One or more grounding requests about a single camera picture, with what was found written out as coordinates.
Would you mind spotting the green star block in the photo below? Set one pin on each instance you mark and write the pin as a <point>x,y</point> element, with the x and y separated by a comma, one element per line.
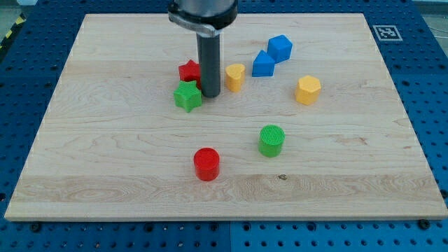
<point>187,95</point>

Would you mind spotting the red star block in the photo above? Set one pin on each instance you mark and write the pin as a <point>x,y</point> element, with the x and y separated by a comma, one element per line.
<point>190,71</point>

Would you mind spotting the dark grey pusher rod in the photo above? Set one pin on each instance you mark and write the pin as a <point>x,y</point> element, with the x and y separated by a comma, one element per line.
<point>208,49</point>

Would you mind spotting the light wooden board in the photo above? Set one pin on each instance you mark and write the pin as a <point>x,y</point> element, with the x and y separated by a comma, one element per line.
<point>113,146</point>

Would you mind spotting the white fiducial marker tag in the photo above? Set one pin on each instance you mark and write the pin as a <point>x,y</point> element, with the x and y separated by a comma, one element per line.
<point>387,32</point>

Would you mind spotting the green cylinder block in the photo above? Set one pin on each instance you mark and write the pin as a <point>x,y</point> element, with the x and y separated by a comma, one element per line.
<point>271,140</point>

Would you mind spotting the blue cube block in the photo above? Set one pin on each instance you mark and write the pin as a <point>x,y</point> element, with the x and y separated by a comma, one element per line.
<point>279,48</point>

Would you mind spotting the yellow hexagon block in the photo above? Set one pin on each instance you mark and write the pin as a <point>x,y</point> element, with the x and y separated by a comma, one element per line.
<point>308,90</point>

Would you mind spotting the yellow heart block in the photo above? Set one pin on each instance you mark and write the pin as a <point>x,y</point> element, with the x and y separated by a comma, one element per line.
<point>235,77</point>

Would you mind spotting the blue triangle block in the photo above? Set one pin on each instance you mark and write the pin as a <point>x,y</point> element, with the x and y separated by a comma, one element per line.
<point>263,65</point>

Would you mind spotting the red cylinder block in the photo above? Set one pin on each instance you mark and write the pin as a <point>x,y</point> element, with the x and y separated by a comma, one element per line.
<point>206,162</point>

